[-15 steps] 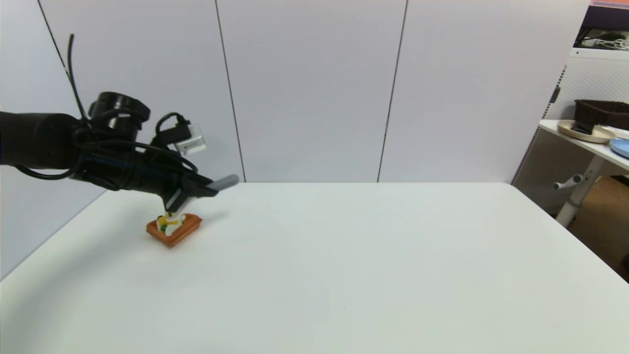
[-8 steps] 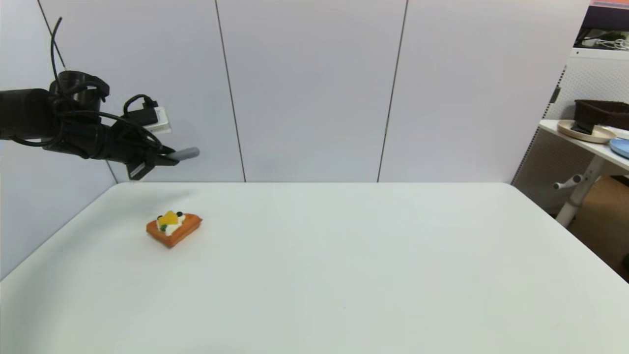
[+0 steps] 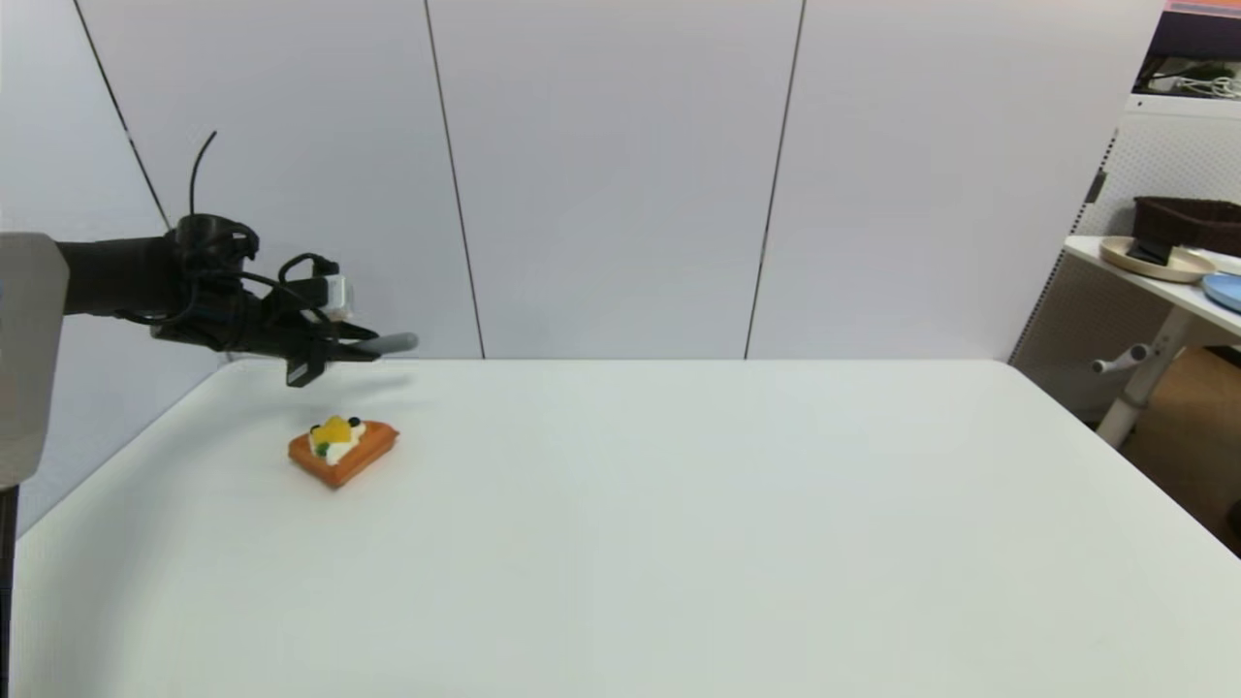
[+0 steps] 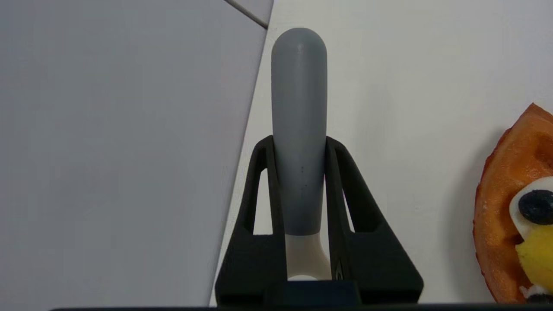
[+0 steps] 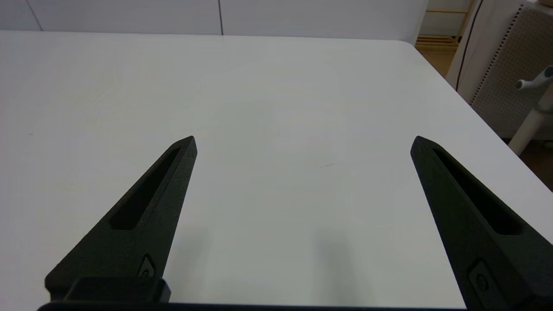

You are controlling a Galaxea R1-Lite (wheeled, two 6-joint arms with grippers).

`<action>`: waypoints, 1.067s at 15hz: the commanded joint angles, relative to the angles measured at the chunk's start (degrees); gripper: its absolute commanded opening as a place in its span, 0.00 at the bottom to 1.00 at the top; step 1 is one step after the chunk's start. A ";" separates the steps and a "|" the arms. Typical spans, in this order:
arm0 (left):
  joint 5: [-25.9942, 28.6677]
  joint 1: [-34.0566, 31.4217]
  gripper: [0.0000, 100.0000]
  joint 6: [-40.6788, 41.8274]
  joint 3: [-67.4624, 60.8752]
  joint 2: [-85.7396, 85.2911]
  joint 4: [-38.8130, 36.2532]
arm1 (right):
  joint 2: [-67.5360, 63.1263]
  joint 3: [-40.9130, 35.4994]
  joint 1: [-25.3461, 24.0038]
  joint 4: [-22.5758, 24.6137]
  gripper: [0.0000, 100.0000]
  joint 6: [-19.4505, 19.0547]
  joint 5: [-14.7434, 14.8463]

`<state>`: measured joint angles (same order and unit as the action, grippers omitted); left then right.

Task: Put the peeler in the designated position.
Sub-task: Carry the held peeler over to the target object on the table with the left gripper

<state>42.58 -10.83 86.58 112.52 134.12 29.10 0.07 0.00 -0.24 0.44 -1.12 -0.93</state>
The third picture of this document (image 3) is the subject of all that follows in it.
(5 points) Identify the light blue plate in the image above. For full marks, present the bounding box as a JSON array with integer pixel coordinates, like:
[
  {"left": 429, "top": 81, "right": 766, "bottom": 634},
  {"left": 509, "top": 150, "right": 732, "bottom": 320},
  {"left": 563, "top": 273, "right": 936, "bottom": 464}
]
[{"left": 1201, "top": 270, "right": 1241, "bottom": 314}]

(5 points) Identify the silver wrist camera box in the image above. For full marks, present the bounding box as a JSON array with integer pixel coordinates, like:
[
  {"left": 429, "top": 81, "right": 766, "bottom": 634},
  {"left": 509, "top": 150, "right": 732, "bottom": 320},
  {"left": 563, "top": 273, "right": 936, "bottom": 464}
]
[{"left": 307, "top": 274, "right": 349, "bottom": 320}]

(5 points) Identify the orange toy fruit toast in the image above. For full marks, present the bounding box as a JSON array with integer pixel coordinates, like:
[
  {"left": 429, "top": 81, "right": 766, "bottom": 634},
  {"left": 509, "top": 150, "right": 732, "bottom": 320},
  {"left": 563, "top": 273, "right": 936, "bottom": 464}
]
[{"left": 287, "top": 415, "right": 401, "bottom": 490}]

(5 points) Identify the black robot torso column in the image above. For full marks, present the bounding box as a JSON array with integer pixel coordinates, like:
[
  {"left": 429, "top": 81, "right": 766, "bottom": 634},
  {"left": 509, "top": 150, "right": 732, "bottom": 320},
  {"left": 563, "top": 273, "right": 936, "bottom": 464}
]
[{"left": 0, "top": 484, "right": 21, "bottom": 698}]

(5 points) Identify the beige round plate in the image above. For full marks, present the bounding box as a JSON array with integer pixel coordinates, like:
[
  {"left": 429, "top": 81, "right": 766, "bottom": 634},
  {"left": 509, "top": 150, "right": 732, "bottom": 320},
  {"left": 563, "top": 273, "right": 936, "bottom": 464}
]
[{"left": 1098, "top": 235, "right": 1219, "bottom": 284}]

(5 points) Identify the white cable bundle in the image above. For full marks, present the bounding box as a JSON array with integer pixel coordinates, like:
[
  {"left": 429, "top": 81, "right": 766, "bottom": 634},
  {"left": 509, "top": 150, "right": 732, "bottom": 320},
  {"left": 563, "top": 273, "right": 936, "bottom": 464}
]
[{"left": 1150, "top": 72, "right": 1241, "bottom": 101}]

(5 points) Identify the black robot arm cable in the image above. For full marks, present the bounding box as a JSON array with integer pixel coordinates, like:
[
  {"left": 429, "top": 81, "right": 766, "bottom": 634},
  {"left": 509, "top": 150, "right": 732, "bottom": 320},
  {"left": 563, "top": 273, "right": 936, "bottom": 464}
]
[{"left": 116, "top": 130, "right": 342, "bottom": 333}]

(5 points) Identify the brown cardboard box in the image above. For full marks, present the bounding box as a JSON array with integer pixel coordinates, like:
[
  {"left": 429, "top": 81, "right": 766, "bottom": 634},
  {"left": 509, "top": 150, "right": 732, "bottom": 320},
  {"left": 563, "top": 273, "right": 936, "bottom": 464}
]
[{"left": 1119, "top": 345, "right": 1241, "bottom": 559}]

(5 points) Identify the white height adjustable desk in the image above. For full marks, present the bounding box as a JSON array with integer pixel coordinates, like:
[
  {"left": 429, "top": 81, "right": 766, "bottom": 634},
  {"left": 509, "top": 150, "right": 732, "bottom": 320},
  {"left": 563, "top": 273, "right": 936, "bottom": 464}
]
[{"left": 1063, "top": 235, "right": 1241, "bottom": 448}]

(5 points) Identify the dark brown basket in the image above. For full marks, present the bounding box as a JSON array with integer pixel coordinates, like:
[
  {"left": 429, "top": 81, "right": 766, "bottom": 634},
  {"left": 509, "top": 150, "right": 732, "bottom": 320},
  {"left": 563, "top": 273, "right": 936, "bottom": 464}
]
[{"left": 1131, "top": 195, "right": 1241, "bottom": 259}]

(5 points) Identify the white desk crank handle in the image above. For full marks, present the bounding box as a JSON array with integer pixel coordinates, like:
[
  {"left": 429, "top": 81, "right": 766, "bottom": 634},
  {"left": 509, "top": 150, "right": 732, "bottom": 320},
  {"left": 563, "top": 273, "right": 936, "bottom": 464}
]
[{"left": 1092, "top": 343, "right": 1158, "bottom": 376}]

